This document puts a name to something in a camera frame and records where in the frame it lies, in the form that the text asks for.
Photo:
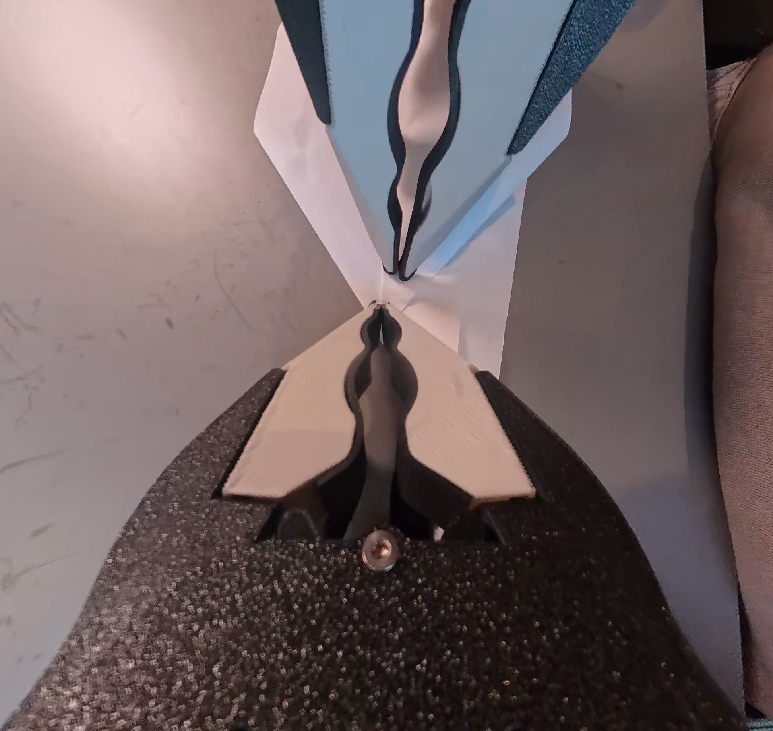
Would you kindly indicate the white paper sheet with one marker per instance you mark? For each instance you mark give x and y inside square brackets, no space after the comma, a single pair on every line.
[302,157]

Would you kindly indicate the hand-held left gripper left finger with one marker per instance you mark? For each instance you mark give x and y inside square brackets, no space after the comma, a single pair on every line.
[296,429]

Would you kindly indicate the grey desk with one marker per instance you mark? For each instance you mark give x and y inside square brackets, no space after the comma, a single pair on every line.
[121,199]

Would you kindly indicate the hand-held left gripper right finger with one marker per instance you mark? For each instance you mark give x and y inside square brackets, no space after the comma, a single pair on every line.
[465,429]

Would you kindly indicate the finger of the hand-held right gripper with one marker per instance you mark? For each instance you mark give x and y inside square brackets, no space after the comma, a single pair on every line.
[507,66]
[362,78]

